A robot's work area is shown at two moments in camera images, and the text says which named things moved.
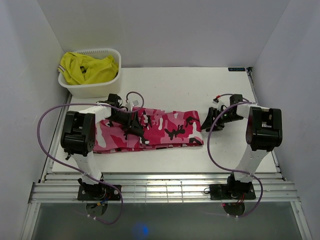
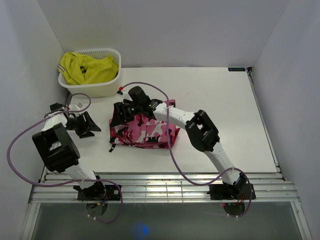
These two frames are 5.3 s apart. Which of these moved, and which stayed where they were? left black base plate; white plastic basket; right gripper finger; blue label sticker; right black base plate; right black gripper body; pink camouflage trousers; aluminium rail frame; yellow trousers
Moved: pink camouflage trousers; right gripper finger; right black gripper body
Stayed: aluminium rail frame; left black base plate; white plastic basket; right black base plate; blue label sticker; yellow trousers
